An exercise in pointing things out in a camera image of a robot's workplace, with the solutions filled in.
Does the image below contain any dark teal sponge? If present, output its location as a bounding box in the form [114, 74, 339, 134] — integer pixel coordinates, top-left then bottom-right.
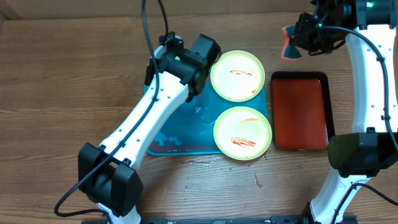
[280, 26, 302, 62]

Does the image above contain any yellow-green plate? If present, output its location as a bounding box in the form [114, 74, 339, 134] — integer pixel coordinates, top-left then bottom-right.
[213, 106, 272, 161]
[210, 50, 266, 103]

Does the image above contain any light blue plate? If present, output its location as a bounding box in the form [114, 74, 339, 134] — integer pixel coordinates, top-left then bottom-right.
[154, 34, 184, 59]

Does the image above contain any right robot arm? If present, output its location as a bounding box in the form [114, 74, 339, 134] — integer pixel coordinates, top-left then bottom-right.
[282, 0, 397, 223]

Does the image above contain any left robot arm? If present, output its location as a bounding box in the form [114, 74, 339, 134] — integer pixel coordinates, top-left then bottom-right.
[78, 32, 221, 223]

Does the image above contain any teal plastic tray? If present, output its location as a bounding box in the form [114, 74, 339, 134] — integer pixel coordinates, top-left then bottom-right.
[147, 78, 268, 156]

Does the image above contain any black tray with red water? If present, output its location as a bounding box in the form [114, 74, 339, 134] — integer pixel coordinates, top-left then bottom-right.
[271, 71, 335, 151]

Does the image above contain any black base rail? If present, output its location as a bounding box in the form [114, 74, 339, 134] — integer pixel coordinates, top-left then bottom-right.
[81, 214, 358, 224]

